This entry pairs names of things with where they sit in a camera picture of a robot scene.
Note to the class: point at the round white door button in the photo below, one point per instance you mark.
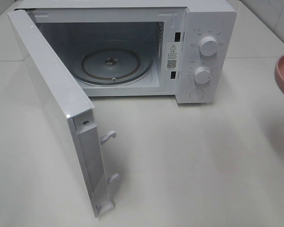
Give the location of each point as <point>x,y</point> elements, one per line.
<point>196,94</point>

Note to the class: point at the white microwave door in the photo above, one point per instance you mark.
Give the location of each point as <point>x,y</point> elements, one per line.
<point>69,112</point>

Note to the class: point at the white timer knob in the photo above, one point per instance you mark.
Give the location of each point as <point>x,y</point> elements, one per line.
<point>202,75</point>

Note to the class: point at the white microwave oven body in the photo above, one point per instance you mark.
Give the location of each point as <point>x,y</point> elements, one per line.
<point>172,30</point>

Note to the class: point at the upper white power knob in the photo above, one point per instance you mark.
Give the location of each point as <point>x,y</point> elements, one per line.
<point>208,45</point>

